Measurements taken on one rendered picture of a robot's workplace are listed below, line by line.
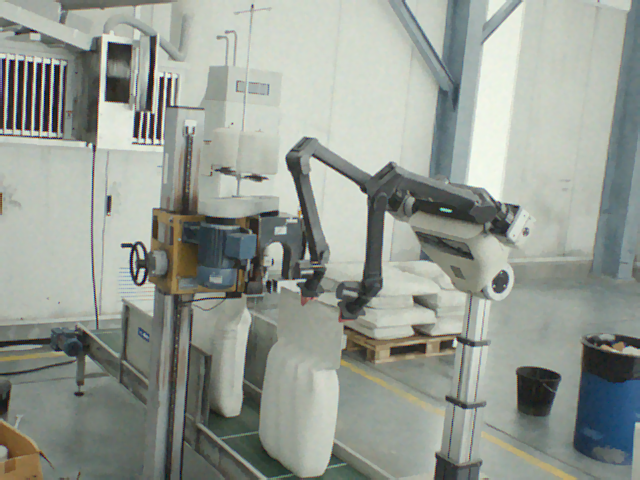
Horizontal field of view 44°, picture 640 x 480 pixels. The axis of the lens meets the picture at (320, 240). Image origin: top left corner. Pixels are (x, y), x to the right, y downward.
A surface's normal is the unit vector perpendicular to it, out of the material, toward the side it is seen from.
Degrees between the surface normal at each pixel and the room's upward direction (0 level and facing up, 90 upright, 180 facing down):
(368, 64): 90
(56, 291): 92
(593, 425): 93
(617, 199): 90
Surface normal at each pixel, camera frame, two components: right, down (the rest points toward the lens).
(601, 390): -0.72, 0.08
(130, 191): 0.55, 0.17
